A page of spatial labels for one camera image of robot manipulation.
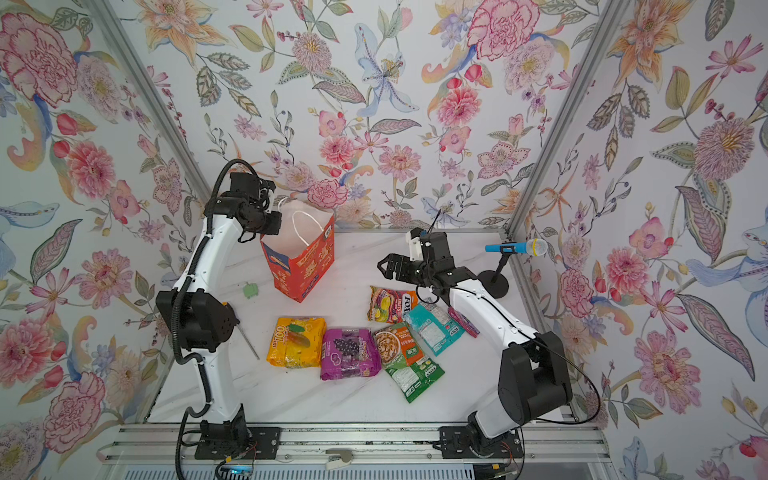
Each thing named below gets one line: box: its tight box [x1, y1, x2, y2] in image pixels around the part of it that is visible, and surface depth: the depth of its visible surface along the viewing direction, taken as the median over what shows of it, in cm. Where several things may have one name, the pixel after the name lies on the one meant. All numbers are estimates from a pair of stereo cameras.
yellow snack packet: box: [266, 317, 327, 369], surface depth 87 cm
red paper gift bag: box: [260, 214, 335, 303], surface depth 86 cm
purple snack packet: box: [320, 328, 382, 381], surface depth 86 cm
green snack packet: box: [384, 356, 445, 404], surface depth 85 cm
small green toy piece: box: [243, 282, 259, 299], surface depth 105 cm
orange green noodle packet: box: [372, 322, 425, 368], surface depth 88 cm
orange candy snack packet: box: [367, 285, 419, 324], surface depth 98 cm
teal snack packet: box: [403, 298, 465, 356], surface depth 95 cm
